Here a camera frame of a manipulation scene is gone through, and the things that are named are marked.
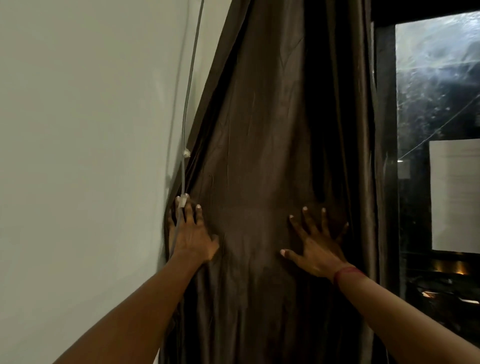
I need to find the person's left hand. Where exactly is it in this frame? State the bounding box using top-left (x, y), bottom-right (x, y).
top-left (167, 195), bottom-right (221, 265)

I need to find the person's right hand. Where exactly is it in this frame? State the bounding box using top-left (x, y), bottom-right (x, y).
top-left (280, 206), bottom-right (356, 280)

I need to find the brown satin curtain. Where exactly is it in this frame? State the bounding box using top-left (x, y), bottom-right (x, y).
top-left (159, 0), bottom-right (387, 364)

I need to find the person's right forearm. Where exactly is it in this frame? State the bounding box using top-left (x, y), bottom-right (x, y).
top-left (337, 271), bottom-right (480, 364)

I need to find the person's left forearm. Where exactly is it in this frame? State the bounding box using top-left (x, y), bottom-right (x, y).
top-left (52, 251), bottom-right (205, 364)

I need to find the plain white paper sheet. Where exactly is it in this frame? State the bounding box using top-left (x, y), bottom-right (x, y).
top-left (428, 138), bottom-right (480, 254)

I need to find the red thread bracelet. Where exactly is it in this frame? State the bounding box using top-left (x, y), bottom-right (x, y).
top-left (332, 265), bottom-right (367, 286)

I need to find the grey wall cable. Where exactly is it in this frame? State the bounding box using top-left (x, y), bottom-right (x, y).
top-left (170, 0), bottom-right (206, 256)

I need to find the black window frame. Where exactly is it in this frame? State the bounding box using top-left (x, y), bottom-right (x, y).
top-left (371, 0), bottom-right (480, 364)

